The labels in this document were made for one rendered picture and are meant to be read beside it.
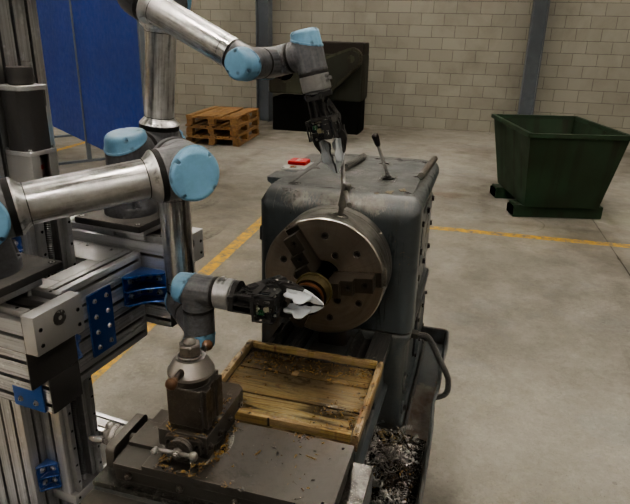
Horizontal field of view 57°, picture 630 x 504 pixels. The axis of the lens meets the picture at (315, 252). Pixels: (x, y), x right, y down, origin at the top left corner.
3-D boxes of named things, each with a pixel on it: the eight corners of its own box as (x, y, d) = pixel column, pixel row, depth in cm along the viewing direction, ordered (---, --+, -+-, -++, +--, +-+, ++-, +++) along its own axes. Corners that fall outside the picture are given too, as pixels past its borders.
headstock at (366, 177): (309, 248, 230) (311, 149, 216) (431, 263, 218) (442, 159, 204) (252, 312, 177) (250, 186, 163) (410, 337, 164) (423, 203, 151)
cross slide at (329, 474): (146, 421, 117) (144, 401, 116) (354, 466, 107) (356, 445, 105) (95, 477, 102) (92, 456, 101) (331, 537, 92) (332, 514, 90)
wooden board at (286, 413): (248, 352, 155) (248, 338, 154) (383, 375, 146) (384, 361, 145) (196, 418, 128) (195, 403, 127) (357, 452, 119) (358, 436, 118)
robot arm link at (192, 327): (205, 330, 153) (203, 292, 149) (221, 349, 144) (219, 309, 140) (175, 337, 150) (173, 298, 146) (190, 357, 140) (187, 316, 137)
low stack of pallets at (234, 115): (213, 131, 1009) (212, 105, 994) (261, 134, 995) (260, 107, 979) (184, 144, 894) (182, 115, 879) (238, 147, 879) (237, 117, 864)
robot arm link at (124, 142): (97, 179, 164) (91, 130, 160) (130, 170, 176) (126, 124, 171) (130, 184, 160) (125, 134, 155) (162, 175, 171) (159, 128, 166)
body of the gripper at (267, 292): (275, 327, 131) (226, 318, 134) (288, 310, 139) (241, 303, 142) (275, 296, 128) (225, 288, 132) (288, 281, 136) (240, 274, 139)
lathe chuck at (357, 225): (267, 298, 166) (287, 194, 153) (374, 332, 160) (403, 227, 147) (256, 312, 158) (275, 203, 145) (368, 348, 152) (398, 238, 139)
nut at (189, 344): (185, 348, 101) (184, 330, 99) (206, 351, 100) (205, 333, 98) (173, 359, 97) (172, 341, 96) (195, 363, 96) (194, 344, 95)
